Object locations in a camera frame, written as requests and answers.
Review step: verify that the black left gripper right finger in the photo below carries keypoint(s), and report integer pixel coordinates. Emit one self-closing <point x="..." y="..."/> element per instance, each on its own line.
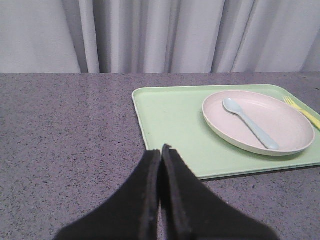
<point x="193" y="212"/>

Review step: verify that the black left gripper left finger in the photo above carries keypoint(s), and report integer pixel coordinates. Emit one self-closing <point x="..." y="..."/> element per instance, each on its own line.
<point x="131" y="213"/>

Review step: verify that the grey pleated curtain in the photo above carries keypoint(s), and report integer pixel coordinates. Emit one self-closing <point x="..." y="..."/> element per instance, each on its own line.
<point x="159" y="36"/>

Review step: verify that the light blue plastic spoon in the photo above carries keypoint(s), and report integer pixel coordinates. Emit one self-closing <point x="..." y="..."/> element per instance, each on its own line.
<point x="233" y="107"/>

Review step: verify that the yellow plastic fork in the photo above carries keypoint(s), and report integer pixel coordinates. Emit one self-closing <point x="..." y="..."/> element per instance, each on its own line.
<point x="310" y="117"/>

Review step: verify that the light green plastic tray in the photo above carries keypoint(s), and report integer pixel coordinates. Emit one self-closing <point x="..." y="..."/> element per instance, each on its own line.
<point x="174" y="116"/>

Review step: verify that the pale pink round plate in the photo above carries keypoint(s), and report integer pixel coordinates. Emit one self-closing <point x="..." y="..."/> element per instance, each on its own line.
<point x="288" y="130"/>

